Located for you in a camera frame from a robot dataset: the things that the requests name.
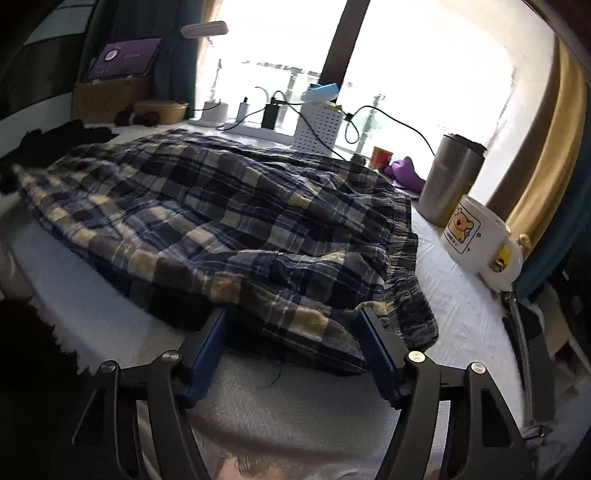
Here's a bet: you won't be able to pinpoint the blue plaid pants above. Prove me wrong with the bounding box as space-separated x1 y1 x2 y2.
11 128 439 374

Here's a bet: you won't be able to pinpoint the white desk lamp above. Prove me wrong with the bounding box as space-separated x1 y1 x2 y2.
181 21 230 126

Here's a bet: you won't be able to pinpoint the white bear print mug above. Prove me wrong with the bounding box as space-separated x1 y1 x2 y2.
445 195 525 289

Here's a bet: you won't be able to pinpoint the tablet with purple screen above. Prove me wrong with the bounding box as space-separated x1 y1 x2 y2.
85 38 163 83

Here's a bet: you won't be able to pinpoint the purple cloth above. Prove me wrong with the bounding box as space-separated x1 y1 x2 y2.
384 157 426 193

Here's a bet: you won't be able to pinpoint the white power strip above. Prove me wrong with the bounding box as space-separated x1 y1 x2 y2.
217 119 296 139

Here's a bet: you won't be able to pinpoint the red cup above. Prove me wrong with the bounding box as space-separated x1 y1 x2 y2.
368 146 394 171

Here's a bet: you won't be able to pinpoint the white textured mat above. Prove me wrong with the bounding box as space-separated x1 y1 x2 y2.
0 117 532 480

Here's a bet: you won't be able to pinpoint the tan bowl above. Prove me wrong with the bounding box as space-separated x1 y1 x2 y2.
134 99 190 124

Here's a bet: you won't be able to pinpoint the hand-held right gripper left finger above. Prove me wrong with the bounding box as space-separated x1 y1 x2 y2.
71 307 229 480

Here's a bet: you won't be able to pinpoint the white perforated basket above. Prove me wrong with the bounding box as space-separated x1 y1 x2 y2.
292 99 349 155

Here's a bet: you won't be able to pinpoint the dark window post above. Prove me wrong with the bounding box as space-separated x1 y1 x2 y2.
318 0 372 86

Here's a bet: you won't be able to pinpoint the black adapter cable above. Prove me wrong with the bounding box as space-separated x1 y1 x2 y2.
270 90 338 158

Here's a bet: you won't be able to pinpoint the black arcing cable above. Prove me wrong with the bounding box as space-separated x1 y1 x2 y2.
344 105 437 158

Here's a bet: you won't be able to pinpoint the cardboard box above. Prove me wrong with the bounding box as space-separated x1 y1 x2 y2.
71 76 153 125

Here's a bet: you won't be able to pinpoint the light blue pack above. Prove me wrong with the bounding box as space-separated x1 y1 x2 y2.
302 83 340 103

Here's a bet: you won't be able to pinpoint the steel tumbler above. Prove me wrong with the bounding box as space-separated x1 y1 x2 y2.
418 133 489 227

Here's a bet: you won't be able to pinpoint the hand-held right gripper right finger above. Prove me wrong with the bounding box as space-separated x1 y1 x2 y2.
353 307 539 480

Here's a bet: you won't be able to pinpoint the gold curtain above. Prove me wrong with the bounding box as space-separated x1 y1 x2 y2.
487 37 587 250

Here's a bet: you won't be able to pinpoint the black cloth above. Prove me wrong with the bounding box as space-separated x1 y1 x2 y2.
0 119 116 195

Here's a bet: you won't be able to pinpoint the black power adapter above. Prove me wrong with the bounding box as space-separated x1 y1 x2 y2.
261 91 288 130

